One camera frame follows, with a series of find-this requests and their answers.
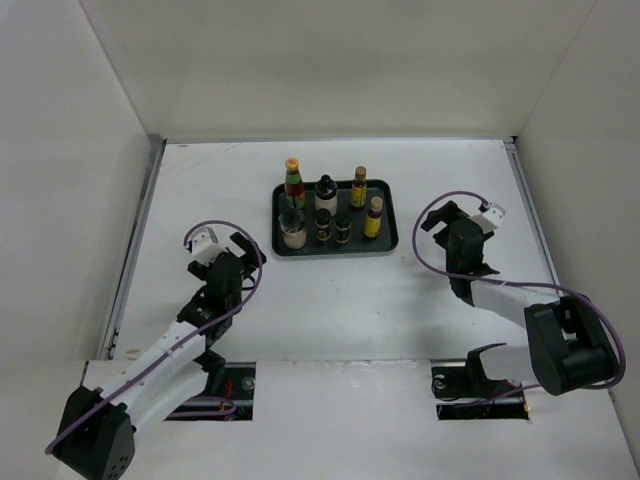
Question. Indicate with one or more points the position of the white bottle black cap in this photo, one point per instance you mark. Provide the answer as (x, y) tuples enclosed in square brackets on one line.
[(326, 194)]

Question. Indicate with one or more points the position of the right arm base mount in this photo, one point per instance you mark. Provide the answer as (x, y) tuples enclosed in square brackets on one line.
[(463, 391)]

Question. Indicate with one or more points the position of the clear jar black lid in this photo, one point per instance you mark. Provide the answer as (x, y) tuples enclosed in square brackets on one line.
[(292, 223)]

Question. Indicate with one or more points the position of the yellow bottle tan cap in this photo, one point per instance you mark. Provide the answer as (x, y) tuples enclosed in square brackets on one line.
[(372, 223)]

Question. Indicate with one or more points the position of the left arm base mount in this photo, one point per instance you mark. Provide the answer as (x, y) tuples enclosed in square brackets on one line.
[(228, 394)]

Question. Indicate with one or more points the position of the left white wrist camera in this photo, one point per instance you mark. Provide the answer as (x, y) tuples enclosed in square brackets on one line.
[(204, 246)]

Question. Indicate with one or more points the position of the red green sauce bottle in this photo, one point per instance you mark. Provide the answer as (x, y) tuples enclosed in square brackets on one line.
[(294, 186)]

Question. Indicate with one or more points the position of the small dark spice bottle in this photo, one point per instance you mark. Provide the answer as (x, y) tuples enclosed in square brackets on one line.
[(342, 227), (322, 219)]

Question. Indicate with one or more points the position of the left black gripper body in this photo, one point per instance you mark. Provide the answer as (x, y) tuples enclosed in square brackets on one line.
[(200, 269)]

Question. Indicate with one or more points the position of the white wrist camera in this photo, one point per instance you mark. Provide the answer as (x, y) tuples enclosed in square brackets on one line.
[(204, 246), (490, 218)]

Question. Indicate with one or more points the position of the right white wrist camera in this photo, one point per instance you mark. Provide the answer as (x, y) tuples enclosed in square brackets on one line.
[(490, 218)]

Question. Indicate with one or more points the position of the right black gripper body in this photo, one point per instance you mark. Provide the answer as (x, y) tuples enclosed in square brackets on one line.
[(442, 239)]

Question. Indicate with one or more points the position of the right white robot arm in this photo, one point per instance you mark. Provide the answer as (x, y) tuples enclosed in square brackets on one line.
[(571, 344)]

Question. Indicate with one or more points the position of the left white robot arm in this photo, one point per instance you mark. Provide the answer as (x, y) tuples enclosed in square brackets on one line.
[(99, 427)]

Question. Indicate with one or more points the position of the black plastic tray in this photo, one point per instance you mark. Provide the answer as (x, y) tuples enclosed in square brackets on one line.
[(358, 243)]

